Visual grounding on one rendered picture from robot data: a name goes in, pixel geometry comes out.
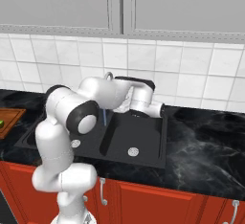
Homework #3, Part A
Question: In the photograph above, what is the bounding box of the grey curved sink faucet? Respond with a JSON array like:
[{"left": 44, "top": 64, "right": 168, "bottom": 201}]
[{"left": 103, "top": 71, "right": 115, "bottom": 81}]

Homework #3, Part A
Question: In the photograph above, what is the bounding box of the grey wall cupboard door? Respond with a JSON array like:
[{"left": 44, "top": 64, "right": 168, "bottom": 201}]
[
  {"left": 122, "top": 0, "right": 245, "bottom": 44},
  {"left": 0, "top": 0, "right": 123, "bottom": 36}
]

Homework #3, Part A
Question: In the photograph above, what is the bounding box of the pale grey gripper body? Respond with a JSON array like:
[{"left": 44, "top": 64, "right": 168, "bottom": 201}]
[{"left": 112, "top": 86, "right": 135, "bottom": 114}]

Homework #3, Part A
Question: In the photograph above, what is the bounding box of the brown wooden cutting board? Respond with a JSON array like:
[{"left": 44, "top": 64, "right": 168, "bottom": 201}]
[{"left": 0, "top": 107, "right": 27, "bottom": 140}]

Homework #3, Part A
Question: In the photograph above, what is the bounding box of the red base cupboard door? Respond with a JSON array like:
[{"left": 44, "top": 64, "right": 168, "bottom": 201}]
[
  {"left": 94, "top": 177, "right": 226, "bottom": 224},
  {"left": 219, "top": 197, "right": 245, "bottom": 224},
  {"left": 0, "top": 161, "right": 98, "bottom": 224}
]

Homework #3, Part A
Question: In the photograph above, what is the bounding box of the black appliance front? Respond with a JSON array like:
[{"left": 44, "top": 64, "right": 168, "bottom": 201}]
[{"left": 0, "top": 189, "right": 17, "bottom": 224}]

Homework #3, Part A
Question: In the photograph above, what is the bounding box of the black double sink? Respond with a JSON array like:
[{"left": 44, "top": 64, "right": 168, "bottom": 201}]
[{"left": 13, "top": 105, "right": 169, "bottom": 170}]

